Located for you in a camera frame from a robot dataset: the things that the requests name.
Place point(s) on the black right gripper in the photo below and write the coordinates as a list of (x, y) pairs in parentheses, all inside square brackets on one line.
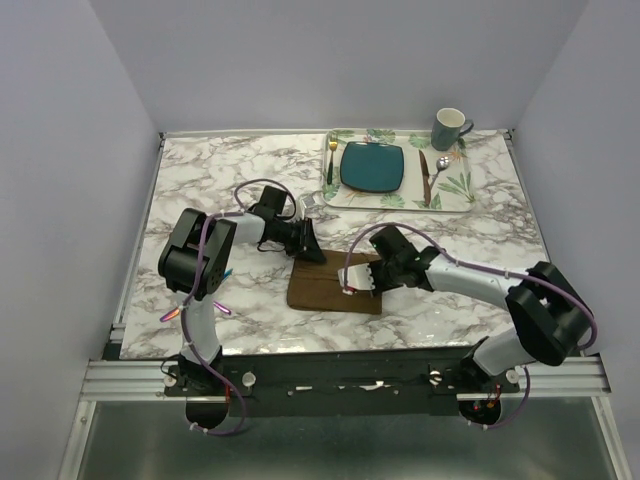
[(378, 285)]

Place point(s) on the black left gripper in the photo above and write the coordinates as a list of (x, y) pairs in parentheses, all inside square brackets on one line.
[(306, 247)]

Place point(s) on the brown cloth napkin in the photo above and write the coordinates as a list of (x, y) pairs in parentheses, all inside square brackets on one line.
[(316, 287)]

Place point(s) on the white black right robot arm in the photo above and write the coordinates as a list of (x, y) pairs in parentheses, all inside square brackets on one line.
[(548, 317)]

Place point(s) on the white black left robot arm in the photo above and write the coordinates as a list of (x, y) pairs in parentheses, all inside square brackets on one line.
[(194, 260)]

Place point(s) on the brown wooden knife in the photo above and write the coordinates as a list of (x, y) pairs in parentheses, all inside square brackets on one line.
[(425, 178)]

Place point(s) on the white leaf-pattern tray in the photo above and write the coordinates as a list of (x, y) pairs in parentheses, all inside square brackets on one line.
[(453, 191)]

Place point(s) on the teal square plate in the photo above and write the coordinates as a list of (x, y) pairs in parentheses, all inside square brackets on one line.
[(372, 167)]

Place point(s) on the silver spoon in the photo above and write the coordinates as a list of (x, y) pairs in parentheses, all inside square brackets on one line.
[(442, 164)]

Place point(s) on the iridescent rainbow spoon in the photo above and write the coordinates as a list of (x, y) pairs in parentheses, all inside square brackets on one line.
[(222, 307)]

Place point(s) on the grey-green ceramic mug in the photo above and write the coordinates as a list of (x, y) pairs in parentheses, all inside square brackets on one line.
[(449, 126)]

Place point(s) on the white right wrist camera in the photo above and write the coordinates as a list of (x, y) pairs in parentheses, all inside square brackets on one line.
[(356, 278)]

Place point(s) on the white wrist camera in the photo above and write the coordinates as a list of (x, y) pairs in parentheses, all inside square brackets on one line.
[(308, 203), (356, 278)]

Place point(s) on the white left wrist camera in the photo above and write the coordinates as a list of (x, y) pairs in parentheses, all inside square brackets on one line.
[(308, 203)]

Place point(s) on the gold fork green handle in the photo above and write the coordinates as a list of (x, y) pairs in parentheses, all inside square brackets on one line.
[(333, 144)]

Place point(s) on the black metal base frame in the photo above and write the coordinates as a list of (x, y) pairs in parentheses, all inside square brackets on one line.
[(355, 383)]

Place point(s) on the aluminium extrusion rail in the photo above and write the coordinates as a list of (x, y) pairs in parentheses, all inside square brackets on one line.
[(142, 381)]

